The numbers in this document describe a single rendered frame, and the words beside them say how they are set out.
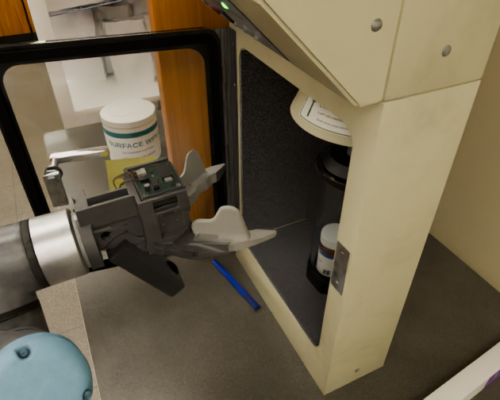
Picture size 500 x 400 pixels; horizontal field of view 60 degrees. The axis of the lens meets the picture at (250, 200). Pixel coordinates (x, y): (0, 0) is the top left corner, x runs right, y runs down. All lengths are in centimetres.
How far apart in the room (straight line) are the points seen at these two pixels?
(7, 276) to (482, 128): 77
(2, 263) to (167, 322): 38
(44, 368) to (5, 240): 18
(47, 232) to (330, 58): 32
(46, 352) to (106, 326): 47
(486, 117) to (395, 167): 46
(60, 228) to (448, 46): 39
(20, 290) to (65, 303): 167
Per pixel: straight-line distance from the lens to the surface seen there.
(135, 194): 47
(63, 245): 47
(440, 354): 80
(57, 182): 69
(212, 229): 48
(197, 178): 57
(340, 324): 57
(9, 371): 35
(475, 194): 93
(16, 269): 48
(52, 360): 35
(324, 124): 50
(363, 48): 34
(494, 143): 88
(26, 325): 49
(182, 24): 67
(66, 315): 212
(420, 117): 42
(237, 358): 74
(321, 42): 32
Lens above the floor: 157
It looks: 38 degrees down
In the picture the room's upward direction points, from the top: straight up
